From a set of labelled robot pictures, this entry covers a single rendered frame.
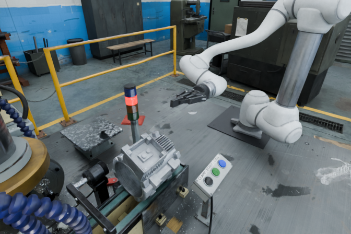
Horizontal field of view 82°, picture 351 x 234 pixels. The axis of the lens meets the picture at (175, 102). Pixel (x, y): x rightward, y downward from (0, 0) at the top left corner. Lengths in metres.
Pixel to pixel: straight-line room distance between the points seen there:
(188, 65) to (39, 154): 0.81
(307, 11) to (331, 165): 0.81
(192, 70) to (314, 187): 0.82
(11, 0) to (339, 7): 5.36
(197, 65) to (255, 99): 0.43
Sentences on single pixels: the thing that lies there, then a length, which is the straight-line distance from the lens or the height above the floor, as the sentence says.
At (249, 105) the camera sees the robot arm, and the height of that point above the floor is 1.01.
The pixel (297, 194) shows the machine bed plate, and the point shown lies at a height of 0.80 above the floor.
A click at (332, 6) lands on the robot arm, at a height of 1.58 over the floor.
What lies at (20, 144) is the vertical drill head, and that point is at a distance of 0.51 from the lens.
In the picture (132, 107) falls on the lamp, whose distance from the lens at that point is 1.05.
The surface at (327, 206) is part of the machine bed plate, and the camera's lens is 1.20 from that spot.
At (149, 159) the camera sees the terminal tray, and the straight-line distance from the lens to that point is 0.76.
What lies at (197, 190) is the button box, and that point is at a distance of 0.74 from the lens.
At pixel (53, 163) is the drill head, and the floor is 1.10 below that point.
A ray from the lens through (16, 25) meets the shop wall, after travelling 5.61.
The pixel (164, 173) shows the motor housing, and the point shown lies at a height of 1.02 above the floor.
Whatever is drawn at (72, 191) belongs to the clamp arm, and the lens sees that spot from 0.82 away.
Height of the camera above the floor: 1.62
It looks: 28 degrees down
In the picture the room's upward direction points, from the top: straight up
